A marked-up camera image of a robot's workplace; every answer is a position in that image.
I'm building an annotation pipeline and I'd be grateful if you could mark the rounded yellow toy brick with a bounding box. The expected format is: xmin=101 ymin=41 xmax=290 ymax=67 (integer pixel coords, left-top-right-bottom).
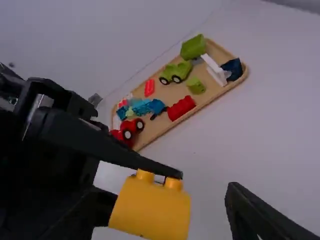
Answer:
xmin=107 ymin=168 xmax=192 ymax=240

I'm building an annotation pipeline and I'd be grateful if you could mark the flat red toy brick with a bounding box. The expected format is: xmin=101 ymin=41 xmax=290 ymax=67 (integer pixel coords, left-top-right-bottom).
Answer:
xmin=144 ymin=79 xmax=157 ymax=97

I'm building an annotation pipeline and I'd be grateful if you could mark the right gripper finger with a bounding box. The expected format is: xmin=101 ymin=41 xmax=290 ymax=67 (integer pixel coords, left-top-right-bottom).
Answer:
xmin=224 ymin=181 xmax=320 ymax=240

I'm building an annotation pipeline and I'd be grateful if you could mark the large green toy brick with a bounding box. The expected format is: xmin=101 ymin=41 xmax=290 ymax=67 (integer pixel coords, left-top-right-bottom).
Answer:
xmin=179 ymin=34 xmax=207 ymax=61

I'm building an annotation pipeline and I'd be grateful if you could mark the pile of toy bricks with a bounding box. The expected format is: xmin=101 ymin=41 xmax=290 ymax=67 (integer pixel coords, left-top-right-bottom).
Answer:
xmin=115 ymin=93 xmax=169 ymax=121

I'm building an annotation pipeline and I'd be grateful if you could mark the tan tray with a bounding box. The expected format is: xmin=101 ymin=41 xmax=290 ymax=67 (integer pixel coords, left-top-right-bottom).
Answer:
xmin=109 ymin=36 xmax=250 ymax=153

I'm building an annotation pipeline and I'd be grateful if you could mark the small green toy brick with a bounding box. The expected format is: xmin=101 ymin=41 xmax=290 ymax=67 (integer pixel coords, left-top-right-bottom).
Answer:
xmin=186 ymin=76 xmax=207 ymax=95

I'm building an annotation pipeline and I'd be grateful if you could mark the green toy car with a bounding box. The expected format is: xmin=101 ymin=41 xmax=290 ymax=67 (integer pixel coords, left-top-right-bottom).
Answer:
xmin=158 ymin=59 xmax=193 ymax=86

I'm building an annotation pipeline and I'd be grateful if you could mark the white toy brick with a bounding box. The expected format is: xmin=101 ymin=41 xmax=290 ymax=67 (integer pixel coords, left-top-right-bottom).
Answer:
xmin=199 ymin=53 xmax=232 ymax=87

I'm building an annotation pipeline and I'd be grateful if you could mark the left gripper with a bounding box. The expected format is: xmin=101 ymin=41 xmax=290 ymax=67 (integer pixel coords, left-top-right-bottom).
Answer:
xmin=0 ymin=63 xmax=184 ymax=240

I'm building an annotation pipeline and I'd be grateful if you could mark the red toy car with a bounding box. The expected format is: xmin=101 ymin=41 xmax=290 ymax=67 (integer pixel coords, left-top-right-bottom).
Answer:
xmin=109 ymin=117 xmax=146 ymax=149

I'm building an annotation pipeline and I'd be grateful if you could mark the dark blue toy brick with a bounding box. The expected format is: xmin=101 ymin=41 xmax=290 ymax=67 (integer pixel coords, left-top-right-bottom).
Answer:
xmin=219 ymin=57 xmax=245 ymax=82

